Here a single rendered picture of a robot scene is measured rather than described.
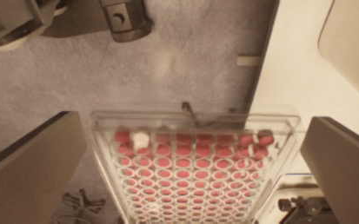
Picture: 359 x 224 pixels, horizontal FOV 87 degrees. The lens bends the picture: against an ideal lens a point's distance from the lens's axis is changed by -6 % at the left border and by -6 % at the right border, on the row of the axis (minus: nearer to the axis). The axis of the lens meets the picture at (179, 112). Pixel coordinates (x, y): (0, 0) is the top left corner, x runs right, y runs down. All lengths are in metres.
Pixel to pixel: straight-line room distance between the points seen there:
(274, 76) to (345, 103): 0.19
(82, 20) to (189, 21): 0.52
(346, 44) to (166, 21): 0.91
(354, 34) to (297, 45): 0.10
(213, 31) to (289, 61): 0.78
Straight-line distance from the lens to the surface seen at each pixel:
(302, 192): 0.79
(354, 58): 0.35
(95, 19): 1.04
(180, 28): 1.15
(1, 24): 0.55
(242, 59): 1.21
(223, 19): 1.15
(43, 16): 0.70
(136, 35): 0.99
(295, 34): 0.41
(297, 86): 0.47
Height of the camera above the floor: 1.10
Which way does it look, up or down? 49 degrees down
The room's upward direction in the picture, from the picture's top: 177 degrees counter-clockwise
